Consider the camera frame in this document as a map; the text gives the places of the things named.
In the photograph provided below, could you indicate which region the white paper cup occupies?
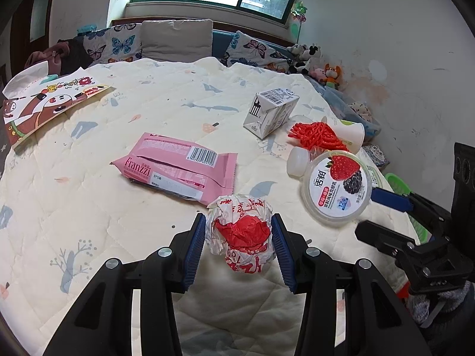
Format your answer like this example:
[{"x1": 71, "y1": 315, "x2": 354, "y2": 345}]
[{"x1": 332, "y1": 119, "x2": 365, "y2": 155}]

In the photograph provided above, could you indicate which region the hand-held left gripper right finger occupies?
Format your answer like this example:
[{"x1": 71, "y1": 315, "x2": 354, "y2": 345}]
[{"x1": 270, "y1": 213, "x2": 433, "y2": 356}]

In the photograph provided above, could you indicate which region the clear plastic bag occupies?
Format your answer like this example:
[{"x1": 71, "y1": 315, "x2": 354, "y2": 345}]
[{"x1": 293, "y1": 114, "x2": 328, "y2": 125}]

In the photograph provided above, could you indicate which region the white milk carton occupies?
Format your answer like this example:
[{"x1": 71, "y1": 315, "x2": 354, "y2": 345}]
[{"x1": 243, "y1": 88, "x2": 300, "y2": 139}]

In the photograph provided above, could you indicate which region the green pinwheel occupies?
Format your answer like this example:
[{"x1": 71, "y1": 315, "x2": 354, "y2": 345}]
[{"x1": 290, "y1": 2, "x2": 309, "y2": 43}]

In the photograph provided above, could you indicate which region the red white paper wrapper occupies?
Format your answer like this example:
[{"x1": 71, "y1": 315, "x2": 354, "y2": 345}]
[{"x1": 206, "y1": 194, "x2": 277, "y2": 274}]

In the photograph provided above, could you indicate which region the green plastic basket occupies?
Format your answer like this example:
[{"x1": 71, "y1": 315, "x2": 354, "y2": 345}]
[{"x1": 384, "y1": 172, "x2": 435, "y2": 243}]

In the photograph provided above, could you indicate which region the black white cow plush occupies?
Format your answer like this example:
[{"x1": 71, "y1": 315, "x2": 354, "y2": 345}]
[{"x1": 289, "y1": 46, "x2": 322, "y2": 75}]

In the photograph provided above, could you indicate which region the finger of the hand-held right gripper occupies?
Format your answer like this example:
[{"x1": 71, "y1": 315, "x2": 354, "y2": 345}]
[
  {"x1": 354, "y1": 220, "x2": 417, "y2": 265},
  {"x1": 371, "y1": 186, "x2": 451, "y2": 238}
]

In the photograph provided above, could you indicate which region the white patterned cloth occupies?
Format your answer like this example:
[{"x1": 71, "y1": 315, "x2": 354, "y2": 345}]
[{"x1": 348, "y1": 101, "x2": 372, "y2": 123}]

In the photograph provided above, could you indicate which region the beige pillow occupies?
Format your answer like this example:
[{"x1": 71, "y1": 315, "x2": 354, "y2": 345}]
[{"x1": 140, "y1": 19, "x2": 214, "y2": 63}]

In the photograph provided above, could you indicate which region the red foam fruit net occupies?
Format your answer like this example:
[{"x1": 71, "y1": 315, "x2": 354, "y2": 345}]
[{"x1": 286, "y1": 120, "x2": 353, "y2": 152}]

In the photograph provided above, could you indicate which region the butterfly print pillow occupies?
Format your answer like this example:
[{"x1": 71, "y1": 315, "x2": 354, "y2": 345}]
[
  {"x1": 222, "y1": 31, "x2": 294, "y2": 75},
  {"x1": 82, "y1": 23, "x2": 143, "y2": 63}
]

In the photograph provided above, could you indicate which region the brown door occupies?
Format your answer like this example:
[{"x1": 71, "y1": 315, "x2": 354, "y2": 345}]
[{"x1": 7, "y1": 0, "x2": 60, "y2": 71}]

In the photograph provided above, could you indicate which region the orange fox plush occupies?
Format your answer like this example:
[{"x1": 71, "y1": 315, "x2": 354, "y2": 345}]
[{"x1": 322, "y1": 64, "x2": 343, "y2": 90}]

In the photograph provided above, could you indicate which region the small white plastic bottle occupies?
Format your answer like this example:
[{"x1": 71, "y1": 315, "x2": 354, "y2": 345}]
[{"x1": 286, "y1": 146, "x2": 312, "y2": 177}]

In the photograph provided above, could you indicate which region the pink snack packet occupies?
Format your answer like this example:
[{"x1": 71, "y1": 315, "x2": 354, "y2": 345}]
[{"x1": 110, "y1": 132, "x2": 238, "y2": 206}]

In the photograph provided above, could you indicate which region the person's right forearm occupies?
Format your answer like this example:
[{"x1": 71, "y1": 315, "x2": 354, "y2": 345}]
[{"x1": 408, "y1": 282, "x2": 475, "y2": 317}]

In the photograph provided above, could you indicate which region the dark clothes pile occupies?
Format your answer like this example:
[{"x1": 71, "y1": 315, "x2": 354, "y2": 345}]
[{"x1": 24, "y1": 39, "x2": 91, "y2": 75}]

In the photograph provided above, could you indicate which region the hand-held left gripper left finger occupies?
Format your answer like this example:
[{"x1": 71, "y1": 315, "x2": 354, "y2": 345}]
[{"x1": 42, "y1": 213, "x2": 206, "y2": 356}]

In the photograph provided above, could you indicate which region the cartoon printed paper bag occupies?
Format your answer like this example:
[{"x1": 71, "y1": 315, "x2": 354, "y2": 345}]
[{"x1": 2, "y1": 63, "x2": 112, "y2": 152}]

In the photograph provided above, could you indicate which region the clear plastic storage box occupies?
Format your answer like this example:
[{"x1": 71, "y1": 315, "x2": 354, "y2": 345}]
[{"x1": 341, "y1": 100, "x2": 383, "y2": 142}]

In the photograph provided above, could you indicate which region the berry label yogurt cup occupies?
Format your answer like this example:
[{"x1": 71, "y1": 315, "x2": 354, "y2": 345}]
[{"x1": 302, "y1": 151, "x2": 373, "y2": 228}]

